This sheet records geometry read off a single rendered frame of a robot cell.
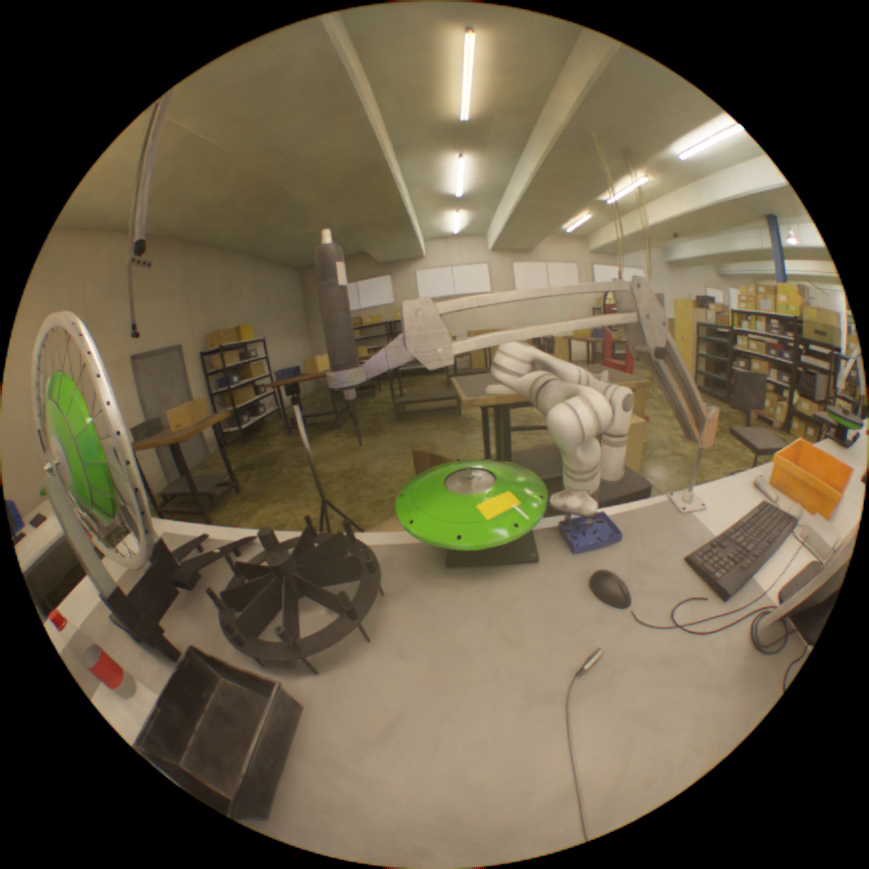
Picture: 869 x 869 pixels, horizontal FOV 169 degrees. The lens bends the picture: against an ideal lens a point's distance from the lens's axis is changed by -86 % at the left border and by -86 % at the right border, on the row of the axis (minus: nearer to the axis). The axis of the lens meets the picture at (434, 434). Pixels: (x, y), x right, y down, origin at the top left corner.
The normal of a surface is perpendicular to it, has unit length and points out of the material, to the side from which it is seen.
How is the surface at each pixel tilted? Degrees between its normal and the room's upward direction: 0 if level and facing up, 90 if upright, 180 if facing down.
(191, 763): 0
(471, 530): 24
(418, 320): 90
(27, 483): 90
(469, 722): 0
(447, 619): 0
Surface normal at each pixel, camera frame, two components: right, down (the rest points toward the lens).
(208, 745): -0.12, -0.93
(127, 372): 0.99, -0.10
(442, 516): -0.30, -0.74
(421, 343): 0.15, 0.33
